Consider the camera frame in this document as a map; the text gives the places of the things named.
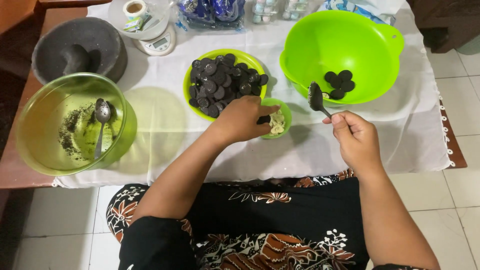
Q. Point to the person's left hand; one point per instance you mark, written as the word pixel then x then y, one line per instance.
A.
pixel 236 122

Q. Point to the person's right hand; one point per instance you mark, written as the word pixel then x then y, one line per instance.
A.
pixel 358 144

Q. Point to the dark round cookie half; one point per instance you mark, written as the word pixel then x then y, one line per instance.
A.
pixel 263 119

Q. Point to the metal spoon with dark crumbs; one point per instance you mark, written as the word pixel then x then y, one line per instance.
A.
pixel 315 97

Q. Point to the white tablecloth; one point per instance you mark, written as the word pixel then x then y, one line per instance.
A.
pixel 375 123

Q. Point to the white cream pieces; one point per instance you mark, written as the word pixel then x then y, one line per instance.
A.
pixel 278 122

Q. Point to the pile of dark sandwich cookies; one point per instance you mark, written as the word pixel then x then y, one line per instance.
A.
pixel 221 82

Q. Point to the small green bowl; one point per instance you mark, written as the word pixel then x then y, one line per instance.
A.
pixel 285 112

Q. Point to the dark cookie wafer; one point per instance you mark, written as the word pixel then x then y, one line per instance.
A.
pixel 337 94
pixel 329 76
pixel 345 74
pixel 336 83
pixel 348 86

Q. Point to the green plastic plate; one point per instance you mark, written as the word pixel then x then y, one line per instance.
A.
pixel 245 58

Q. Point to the large green plastic bowl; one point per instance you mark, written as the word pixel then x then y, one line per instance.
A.
pixel 337 41

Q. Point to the black batik patterned dress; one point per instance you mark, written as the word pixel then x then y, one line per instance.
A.
pixel 270 225

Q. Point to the white kitchen scale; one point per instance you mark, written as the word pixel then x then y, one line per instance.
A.
pixel 159 44

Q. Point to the bag of blue packets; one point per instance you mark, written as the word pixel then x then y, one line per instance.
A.
pixel 212 13

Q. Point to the clear jar of pastel candies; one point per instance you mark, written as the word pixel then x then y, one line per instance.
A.
pixel 264 11
pixel 294 9

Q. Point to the blue printed plastic bag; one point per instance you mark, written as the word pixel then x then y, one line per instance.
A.
pixel 360 7

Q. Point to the small green white box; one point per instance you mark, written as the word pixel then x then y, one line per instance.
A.
pixel 133 24

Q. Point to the dark wooden furniture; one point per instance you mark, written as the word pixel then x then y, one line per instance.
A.
pixel 438 22

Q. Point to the white tape roll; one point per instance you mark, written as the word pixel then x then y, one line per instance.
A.
pixel 135 7

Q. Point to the grey stone mortar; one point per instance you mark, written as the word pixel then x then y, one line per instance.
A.
pixel 101 41

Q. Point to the dark cookie crumbs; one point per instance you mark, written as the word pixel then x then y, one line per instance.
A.
pixel 71 129

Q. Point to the grey stone pestle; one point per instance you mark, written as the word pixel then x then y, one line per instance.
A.
pixel 76 58

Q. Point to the translucent green bowl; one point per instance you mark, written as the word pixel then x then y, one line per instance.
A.
pixel 48 120

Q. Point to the brown wooden table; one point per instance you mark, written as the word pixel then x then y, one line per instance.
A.
pixel 22 180

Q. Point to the brown wooden chair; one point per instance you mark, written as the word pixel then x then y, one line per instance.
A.
pixel 18 11

